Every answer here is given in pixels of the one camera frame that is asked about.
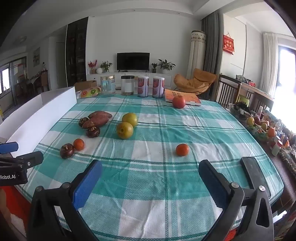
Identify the fruit-print packet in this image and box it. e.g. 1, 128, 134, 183
76, 87, 102, 99

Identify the brown cardboard box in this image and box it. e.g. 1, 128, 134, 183
74, 80, 97, 91

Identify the black smartphone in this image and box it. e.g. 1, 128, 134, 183
240, 157, 275, 200

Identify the dark cluttered basket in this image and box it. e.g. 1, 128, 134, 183
230, 102, 255, 120

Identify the small tangerine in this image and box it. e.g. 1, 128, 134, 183
176, 143, 190, 157
73, 138, 85, 151

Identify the teal checked tablecloth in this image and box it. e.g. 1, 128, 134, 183
14, 94, 285, 241

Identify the yellow-green round fruit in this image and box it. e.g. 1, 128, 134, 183
122, 113, 138, 127
116, 122, 134, 140

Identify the black television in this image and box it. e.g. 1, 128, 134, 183
117, 52, 150, 71

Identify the covered standing air conditioner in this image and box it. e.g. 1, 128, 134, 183
187, 30, 206, 80

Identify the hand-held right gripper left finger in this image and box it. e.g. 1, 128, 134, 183
27, 159, 103, 241

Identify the row of small bottles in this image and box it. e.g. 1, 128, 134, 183
254, 105, 296, 157

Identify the white television cabinet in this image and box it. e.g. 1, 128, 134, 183
87, 72, 173, 90

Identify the orange book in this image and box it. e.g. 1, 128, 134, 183
164, 89, 202, 107

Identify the grey curtain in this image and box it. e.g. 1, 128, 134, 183
201, 11, 224, 75

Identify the white foam board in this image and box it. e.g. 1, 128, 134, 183
0, 86, 77, 160

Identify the wooden chair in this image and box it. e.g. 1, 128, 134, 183
215, 74, 242, 109

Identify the dark mangosteen middle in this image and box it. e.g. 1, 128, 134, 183
86, 126, 101, 138

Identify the red wall hanging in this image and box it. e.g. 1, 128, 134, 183
222, 34, 236, 55

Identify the green potted plant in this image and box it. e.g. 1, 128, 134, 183
100, 61, 113, 73

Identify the red label tin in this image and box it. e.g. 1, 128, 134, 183
137, 76, 149, 97
153, 76, 165, 98

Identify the long sweet potato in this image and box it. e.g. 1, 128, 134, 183
82, 115, 110, 129

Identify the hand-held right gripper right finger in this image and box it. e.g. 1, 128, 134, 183
198, 159, 275, 241

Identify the dark display cabinet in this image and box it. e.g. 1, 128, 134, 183
65, 17, 89, 87

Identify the framed wall picture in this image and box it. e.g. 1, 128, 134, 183
33, 47, 41, 67

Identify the glass jar with gold lid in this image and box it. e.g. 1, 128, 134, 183
100, 76, 116, 96

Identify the short sweet potato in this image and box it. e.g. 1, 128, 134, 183
88, 111, 113, 120

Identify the persimmon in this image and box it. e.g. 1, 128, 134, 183
172, 95, 186, 109

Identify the woven basket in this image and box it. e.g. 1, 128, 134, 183
245, 116, 278, 142

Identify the orange lounge chair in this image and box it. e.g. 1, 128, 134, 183
173, 68, 217, 95

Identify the white curtain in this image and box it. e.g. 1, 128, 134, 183
262, 32, 281, 93

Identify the large leafy potted plant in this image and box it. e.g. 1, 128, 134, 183
158, 59, 176, 75

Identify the clear jar with black lid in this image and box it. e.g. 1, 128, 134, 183
121, 75, 135, 95

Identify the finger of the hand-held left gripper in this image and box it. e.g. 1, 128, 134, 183
0, 141, 19, 155
0, 151, 44, 171

